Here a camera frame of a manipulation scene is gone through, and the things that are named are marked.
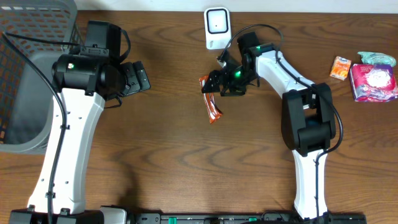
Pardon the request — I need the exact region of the white barcode scanner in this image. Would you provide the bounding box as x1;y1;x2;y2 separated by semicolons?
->
203;7;231;50

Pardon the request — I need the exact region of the grey plastic mesh basket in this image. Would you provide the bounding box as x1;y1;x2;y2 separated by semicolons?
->
1;0;83;154

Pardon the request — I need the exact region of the red purple noodle packet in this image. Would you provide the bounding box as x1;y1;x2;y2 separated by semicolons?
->
349;64;397;103

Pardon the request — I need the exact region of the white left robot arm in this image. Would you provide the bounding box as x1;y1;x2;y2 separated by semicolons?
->
9;21;150;224

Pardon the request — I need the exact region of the orange snack bar wrapper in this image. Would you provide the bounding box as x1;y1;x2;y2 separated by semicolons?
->
203;93;223;124

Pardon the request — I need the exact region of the teal snack packet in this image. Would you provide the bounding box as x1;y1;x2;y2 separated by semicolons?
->
358;52;397;67

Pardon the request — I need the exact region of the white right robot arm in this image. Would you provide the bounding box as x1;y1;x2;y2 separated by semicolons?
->
200;32;342;223

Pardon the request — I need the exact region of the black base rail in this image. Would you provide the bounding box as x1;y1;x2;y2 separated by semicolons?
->
104;212;367;224

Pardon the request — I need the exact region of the small orange yellow packet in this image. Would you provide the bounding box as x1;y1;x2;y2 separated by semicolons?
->
330;56;351;81

